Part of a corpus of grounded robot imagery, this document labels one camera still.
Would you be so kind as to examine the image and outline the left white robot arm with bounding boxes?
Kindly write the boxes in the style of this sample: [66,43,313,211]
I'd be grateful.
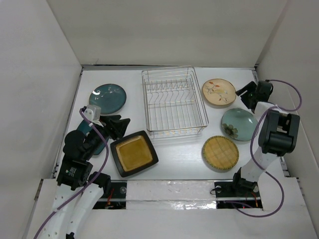
[34,115,130,239]

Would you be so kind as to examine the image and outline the beige floral round plate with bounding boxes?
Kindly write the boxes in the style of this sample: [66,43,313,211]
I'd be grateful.
[202,79,236,106]

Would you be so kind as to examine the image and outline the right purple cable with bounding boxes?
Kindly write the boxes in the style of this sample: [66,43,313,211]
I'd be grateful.
[230,79,304,219]

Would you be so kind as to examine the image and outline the silver wire dish rack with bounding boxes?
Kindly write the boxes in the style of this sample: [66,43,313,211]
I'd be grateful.
[142,66,209,138]

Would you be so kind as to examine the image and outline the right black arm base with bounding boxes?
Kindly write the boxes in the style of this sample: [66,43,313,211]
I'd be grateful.
[210,181,263,209]

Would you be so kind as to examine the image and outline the black square amber plate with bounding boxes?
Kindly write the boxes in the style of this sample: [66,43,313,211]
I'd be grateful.
[110,130,159,178]

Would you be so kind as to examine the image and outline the light green flower plate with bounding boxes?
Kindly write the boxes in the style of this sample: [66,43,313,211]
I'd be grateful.
[221,108,258,141]

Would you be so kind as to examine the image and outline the woven bamboo round plate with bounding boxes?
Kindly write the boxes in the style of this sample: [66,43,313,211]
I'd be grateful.
[202,135,239,171]

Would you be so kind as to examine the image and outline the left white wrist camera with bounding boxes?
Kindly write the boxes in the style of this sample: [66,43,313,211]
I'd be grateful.
[83,105,103,126]

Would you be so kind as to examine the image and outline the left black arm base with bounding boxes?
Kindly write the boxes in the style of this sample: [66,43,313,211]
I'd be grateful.
[93,180,127,210]

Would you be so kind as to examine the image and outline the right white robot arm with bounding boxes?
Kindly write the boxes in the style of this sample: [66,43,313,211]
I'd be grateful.
[230,80,300,196]

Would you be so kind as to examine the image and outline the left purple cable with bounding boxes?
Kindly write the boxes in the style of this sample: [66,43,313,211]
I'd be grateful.
[33,108,111,239]

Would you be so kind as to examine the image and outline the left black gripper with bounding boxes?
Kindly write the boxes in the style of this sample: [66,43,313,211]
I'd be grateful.
[84,114,130,159]

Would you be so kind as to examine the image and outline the dark teal oval plate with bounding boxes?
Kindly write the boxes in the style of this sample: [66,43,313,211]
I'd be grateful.
[77,120,105,156]

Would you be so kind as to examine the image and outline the dark teal round plate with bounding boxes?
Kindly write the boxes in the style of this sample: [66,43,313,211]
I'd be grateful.
[89,84,127,115]

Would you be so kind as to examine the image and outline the purple cable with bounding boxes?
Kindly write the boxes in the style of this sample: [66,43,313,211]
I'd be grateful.
[33,108,111,239]
[230,79,304,219]

